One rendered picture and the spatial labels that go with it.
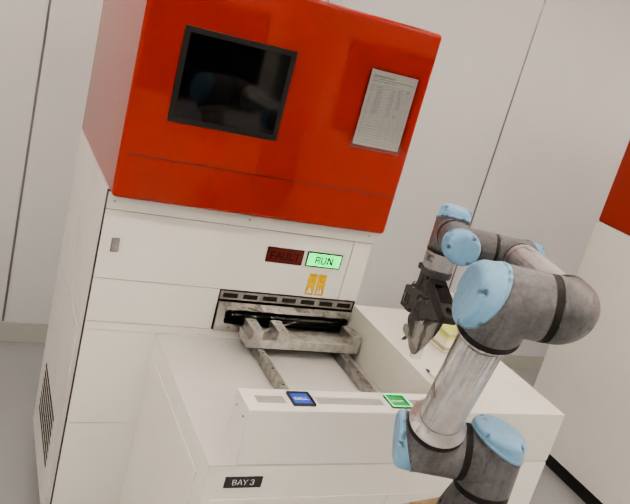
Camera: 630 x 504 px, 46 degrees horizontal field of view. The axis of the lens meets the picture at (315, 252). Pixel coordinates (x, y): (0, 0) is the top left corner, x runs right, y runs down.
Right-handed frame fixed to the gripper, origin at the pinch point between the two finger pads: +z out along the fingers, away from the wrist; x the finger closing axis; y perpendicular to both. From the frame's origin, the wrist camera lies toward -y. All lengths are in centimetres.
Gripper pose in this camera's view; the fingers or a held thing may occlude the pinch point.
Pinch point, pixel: (416, 350)
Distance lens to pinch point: 180.7
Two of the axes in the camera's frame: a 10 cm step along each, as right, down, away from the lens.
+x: -8.9, -1.1, -4.3
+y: -3.7, -3.7, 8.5
